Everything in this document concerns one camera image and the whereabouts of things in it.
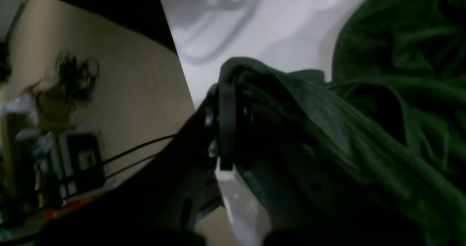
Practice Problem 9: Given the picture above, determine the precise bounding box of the dark green t-shirt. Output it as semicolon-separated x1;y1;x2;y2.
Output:
219;0;465;246

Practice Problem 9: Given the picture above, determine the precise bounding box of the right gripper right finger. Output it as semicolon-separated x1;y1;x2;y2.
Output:
235;90;428;246

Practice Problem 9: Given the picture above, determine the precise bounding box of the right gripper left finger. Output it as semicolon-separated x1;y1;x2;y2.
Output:
36;84;237;246

